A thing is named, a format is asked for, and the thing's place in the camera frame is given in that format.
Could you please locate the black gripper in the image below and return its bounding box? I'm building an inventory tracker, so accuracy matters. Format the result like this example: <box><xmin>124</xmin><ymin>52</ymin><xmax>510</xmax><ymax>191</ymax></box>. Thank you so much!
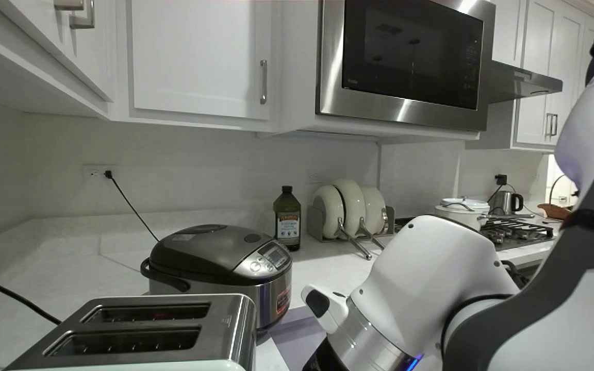
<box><xmin>300</xmin><ymin>335</ymin><xmax>354</xmax><ymax>371</ymax></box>

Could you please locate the silver two-slot toaster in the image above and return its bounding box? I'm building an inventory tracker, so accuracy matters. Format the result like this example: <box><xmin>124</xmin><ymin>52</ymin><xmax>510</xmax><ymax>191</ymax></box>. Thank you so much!
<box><xmin>4</xmin><ymin>292</ymin><xmax>258</xmax><ymax>371</ymax></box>

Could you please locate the dark green glass bottle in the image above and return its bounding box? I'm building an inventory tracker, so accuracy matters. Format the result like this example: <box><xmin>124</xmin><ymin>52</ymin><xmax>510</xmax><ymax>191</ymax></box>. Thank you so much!
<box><xmin>271</xmin><ymin>182</ymin><xmax>302</xmax><ymax>254</ymax></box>

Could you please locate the silver black rice cooker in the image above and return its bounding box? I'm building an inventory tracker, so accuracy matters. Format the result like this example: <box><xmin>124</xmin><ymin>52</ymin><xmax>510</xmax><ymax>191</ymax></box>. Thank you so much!
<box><xmin>137</xmin><ymin>222</ymin><xmax>293</xmax><ymax>331</ymax></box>

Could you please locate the white lidded pot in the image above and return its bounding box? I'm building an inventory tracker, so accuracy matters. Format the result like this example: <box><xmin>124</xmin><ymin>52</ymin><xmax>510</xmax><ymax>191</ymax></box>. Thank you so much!
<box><xmin>432</xmin><ymin>195</ymin><xmax>490</xmax><ymax>233</ymax></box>

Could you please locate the black gas stovetop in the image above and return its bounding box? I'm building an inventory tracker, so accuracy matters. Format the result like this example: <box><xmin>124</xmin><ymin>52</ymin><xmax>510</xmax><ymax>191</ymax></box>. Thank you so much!
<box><xmin>479</xmin><ymin>212</ymin><xmax>561</xmax><ymax>250</ymax></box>

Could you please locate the stainless steel kettle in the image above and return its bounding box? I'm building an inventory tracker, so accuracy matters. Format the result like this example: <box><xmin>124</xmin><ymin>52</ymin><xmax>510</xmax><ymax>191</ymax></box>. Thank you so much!
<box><xmin>487</xmin><ymin>173</ymin><xmax>525</xmax><ymax>215</ymax></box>

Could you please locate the stainless steel microwave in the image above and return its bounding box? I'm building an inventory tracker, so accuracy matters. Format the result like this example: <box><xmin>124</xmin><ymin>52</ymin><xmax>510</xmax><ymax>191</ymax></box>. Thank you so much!
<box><xmin>315</xmin><ymin>0</ymin><xmax>497</xmax><ymax>134</ymax></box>

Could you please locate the white single-door upper cabinet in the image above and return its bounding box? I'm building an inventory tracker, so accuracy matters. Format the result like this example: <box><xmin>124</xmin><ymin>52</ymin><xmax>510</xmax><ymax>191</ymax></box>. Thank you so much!
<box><xmin>112</xmin><ymin>0</ymin><xmax>277</xmax><ymax>134</ymax></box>

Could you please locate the stainless steel range hood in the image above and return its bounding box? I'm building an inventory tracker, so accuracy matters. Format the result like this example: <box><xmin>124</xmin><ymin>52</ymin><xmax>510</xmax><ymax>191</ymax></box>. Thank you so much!
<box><xmin>485</xmin><ymin>60</ymin><xmax>565</xmax><ymax>105</ymax></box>

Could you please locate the white tall upper cabinet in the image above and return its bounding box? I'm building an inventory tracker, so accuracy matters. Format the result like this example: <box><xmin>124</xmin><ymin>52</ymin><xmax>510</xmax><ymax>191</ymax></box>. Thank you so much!
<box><xmin>489</xmin><ymin>0</ymin><xmax>594</xmax><ymax>155</ymax></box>

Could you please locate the white double-door upper cabinet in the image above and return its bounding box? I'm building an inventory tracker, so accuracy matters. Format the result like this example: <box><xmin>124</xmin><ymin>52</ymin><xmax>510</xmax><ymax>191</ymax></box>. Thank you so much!
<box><xmin>0</xmin><ymin>0</ymin><xmax>117</xmax><ymax>119</ymax></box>

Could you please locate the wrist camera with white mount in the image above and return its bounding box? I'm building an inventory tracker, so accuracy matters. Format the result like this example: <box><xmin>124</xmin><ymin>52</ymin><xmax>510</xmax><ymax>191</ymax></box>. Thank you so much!
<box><xmin>300</xmin><ymin>283</ymin><xmax>351</xmax><ymax>331</ymax></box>

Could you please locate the black rice cooker cord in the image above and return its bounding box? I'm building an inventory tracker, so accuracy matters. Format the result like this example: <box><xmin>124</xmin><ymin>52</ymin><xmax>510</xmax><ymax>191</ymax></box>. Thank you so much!
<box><xmin>101</xmin><ymin>168</ymin><xmax>161</xmax><ymax>242</ymax></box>

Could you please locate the white wall outlet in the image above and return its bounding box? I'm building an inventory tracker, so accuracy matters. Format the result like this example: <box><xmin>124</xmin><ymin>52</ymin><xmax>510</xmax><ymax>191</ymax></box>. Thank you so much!
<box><xmin>80</xmin><ymin>162</ymin><xmax>117</xmax><ymax>181</ymax></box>

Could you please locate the black toaster power cord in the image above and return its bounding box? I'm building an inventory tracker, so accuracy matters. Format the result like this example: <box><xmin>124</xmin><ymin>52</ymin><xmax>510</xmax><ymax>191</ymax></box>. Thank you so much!
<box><xmin>0</xmin><ymin>268</ymin><xmax>62</xmax><ymax>325</ymax></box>

